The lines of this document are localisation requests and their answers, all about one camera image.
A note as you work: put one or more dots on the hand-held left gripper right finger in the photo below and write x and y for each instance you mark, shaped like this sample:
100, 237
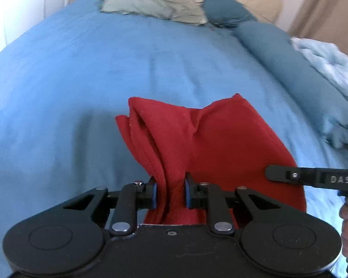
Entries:
187, 194

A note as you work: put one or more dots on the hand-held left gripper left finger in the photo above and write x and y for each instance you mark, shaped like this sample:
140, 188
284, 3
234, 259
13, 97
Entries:
154, 195

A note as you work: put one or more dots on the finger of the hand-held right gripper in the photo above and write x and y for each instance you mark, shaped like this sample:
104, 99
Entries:
290, 174

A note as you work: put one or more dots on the red knit sweater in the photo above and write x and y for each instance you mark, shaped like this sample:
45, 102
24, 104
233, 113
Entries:
226, 144

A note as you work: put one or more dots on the blue duvet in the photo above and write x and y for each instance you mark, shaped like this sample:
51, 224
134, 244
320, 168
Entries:
293, 72

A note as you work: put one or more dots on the light blue blanket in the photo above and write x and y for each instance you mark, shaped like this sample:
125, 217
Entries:
327, 60

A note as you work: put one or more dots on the bed with blue sheet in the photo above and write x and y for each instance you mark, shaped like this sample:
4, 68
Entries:
75, 92

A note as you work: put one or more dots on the beige curtain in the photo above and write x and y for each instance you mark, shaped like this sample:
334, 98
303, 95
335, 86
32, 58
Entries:
327, 8

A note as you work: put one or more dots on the teal pillow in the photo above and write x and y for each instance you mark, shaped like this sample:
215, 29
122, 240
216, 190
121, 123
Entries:
224, 8

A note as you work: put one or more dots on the grey-green pillow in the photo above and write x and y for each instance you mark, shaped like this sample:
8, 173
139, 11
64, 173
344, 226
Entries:
150, 7

